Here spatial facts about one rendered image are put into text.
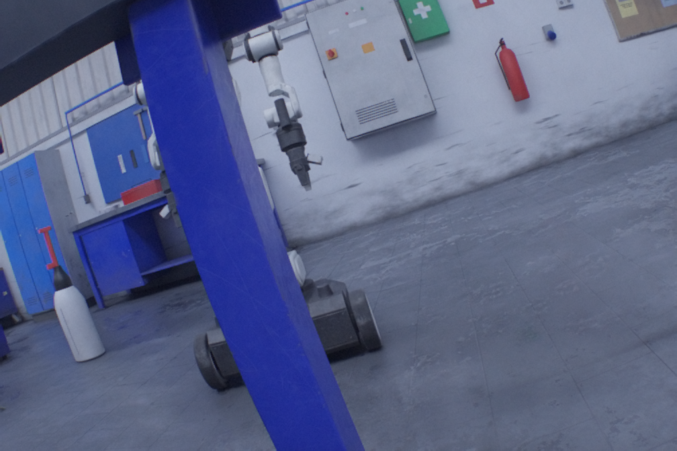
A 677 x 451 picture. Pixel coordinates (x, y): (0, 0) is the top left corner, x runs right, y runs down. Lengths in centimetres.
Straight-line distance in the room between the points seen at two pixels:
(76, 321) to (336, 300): 181
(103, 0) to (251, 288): 22
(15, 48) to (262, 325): 28
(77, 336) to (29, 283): 337
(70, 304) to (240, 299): 281
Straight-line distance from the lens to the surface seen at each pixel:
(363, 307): 171
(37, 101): 686
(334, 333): 174
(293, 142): 186
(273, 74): 195
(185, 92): 37
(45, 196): 610
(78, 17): 41
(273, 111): 191
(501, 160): 522
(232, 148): 36
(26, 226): 635
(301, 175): 182
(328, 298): 175
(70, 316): 316
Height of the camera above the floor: 57
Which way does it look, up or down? 2 degrees down
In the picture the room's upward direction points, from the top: 18 degrees counter-clockwise
